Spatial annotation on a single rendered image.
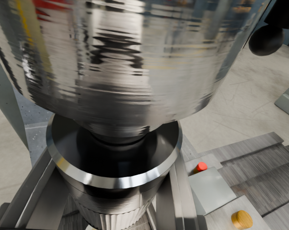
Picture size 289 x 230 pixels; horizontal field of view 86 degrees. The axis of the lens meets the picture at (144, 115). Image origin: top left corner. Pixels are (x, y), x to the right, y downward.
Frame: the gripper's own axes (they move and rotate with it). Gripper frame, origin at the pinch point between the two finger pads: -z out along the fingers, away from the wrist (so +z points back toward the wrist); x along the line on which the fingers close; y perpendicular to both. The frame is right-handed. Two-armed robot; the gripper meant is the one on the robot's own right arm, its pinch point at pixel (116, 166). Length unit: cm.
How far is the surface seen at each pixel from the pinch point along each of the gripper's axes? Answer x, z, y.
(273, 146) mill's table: -51, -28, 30
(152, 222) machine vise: -7.2, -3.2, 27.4
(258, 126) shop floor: -167, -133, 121
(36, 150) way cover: 22.6, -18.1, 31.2
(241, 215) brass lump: -18.4, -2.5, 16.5
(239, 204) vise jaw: -20.2, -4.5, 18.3
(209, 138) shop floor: -91, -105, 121
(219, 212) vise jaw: -16.1, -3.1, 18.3
